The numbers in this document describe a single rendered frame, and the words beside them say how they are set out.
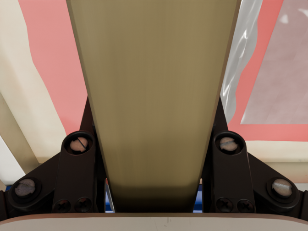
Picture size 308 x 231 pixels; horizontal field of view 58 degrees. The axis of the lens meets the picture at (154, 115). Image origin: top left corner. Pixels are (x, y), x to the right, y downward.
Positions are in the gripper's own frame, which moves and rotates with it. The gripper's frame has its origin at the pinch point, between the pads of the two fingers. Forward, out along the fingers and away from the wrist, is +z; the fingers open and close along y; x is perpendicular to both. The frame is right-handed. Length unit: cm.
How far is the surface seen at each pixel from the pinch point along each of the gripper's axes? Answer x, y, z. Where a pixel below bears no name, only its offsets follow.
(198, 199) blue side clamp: -27.4, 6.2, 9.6
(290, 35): -4.3, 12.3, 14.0
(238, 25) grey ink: -3.0, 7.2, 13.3
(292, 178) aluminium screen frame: -25.0, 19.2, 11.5
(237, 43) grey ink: -4.9, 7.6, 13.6
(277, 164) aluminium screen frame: -25.0, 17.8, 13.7
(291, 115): -15.0, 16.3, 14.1
